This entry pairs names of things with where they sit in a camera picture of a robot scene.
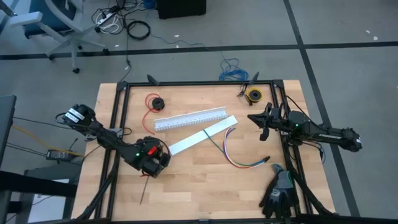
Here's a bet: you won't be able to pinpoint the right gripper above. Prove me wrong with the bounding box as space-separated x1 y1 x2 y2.
248 102 293 142

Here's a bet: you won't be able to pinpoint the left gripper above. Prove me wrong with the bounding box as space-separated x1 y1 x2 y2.
140 138 172 179

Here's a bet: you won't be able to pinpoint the black zip tie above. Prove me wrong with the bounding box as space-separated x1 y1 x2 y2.
139 175 150 205

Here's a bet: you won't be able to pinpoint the blue cable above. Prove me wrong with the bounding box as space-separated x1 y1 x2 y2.
150 32 250 82
223 126 271 169

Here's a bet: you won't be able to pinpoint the white cable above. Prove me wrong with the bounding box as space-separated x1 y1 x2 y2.
98 14 121 34
224 127 271 169

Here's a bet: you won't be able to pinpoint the white duct cover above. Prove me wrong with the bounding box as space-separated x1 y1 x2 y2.
167 114 239 157

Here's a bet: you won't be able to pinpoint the white slotted cable duct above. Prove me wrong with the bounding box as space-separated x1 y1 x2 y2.
153 106 229 132

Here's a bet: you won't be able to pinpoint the dark pliers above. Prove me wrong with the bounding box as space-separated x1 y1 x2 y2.
236 83 250 98

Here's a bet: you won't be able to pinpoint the black grey work glove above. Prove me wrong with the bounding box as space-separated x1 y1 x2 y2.
271 162 301 219
258 185 290 220

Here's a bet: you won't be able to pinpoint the black power adapter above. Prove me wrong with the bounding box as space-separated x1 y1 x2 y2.
45 149 72 162

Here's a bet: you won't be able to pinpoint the black bench beam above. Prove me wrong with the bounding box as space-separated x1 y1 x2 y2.
0 170 78 198

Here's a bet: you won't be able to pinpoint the black equipment box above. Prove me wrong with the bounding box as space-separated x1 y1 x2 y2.
155 0 208 20

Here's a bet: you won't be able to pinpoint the white power strip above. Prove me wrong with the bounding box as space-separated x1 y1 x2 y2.
95 5 121 26

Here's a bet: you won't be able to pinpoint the office chair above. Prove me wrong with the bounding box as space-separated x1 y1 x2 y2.
8 0 110 75

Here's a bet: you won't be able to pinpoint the yellow wire spool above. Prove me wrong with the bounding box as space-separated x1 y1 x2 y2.
246 87 264 104

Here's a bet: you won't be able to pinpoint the black frame clamp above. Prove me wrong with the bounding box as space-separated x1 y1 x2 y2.
146 73 160 86
248 71 260 86

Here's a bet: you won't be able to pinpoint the blue coiled cable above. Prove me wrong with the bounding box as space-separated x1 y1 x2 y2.
150 32 250 82

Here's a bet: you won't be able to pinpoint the black sleeved cable bundle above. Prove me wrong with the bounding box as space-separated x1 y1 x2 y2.
287 161 340 217
74 161 121 222

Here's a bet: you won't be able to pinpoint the black aluminium frame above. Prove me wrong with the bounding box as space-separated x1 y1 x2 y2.
70 78 341 224

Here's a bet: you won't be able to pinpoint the black hanging cable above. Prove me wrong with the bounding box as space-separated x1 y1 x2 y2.
119 17 133 83

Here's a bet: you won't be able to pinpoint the yellow floor cable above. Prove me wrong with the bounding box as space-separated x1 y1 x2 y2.
11 124 85 157

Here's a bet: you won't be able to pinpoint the black coiled cable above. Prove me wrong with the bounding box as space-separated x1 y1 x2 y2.
126 19 152 41

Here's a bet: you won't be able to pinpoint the white coiled cable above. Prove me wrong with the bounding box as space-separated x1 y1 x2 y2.
98 14 121 34

